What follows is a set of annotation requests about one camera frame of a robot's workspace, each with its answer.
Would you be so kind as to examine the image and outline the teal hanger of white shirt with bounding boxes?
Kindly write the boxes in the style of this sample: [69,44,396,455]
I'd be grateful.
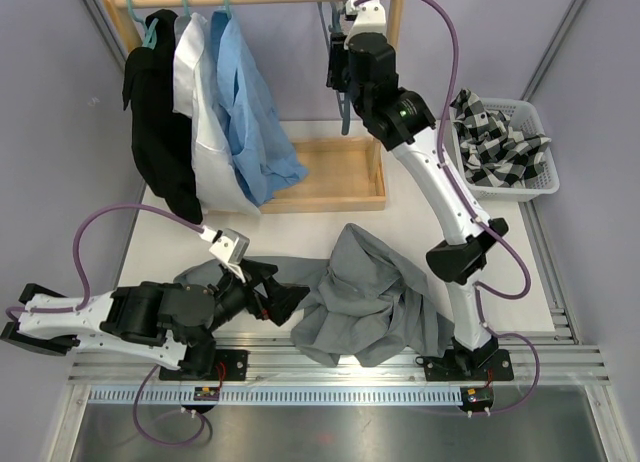
[181,0,191,18]

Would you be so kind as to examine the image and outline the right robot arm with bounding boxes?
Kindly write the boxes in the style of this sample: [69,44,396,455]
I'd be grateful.
[327,32,508,379]

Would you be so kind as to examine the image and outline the teal hanger of black shirt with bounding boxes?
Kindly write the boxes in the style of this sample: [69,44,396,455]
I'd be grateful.
[126,0,158,49]

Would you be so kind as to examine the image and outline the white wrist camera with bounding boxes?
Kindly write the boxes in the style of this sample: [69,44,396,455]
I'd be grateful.
[200,226,250,283]
[344,0,387,49]

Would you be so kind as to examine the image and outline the aluminium mounting rail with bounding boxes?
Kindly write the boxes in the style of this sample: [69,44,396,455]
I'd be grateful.
[67,337,610,406]

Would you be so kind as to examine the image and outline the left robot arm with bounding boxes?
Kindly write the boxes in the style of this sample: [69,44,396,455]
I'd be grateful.
[1,260,310,381]

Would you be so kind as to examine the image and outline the wooden clothes rack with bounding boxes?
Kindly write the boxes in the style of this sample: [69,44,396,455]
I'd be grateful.
[101,0,386,214]

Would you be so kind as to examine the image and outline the grey shirt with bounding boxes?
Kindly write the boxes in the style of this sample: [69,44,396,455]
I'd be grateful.
[174,222,459,369]

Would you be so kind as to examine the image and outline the light blue shirt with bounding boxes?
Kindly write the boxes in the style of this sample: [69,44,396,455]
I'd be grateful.
[210,11,308,206]

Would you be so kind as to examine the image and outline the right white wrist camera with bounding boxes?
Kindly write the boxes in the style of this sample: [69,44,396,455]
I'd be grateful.
[344,0,387,49]

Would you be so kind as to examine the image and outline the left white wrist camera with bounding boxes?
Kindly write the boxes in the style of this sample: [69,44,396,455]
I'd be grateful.
[200,226,250,283]

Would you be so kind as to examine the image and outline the black white checkered shirt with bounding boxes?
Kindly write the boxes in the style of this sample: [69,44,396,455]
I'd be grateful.
[450,88,551,188]

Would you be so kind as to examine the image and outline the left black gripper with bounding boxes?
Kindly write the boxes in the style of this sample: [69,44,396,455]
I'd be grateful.
[186,260,310,349]

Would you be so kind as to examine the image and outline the teal hanger of blue shirt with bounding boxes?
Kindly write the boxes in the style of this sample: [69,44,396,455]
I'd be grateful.
[223,0,233,19]

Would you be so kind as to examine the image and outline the blue-grey hanger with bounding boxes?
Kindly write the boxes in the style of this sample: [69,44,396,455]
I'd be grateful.
[317,1,351,136]

